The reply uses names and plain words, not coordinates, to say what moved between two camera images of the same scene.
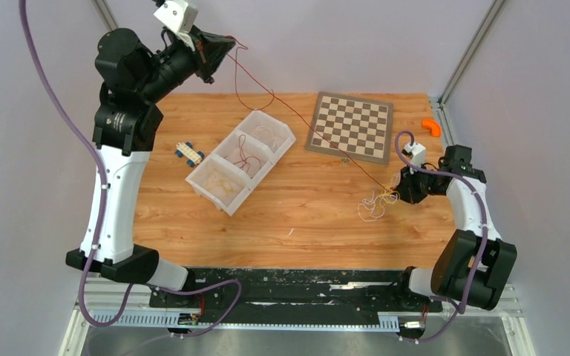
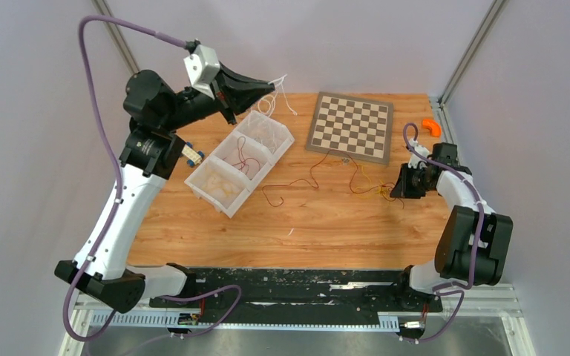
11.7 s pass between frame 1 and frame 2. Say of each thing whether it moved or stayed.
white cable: moved
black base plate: stayed
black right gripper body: stayed
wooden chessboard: stayed
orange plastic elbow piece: stayed
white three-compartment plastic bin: stayed
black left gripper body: moved
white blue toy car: stayed
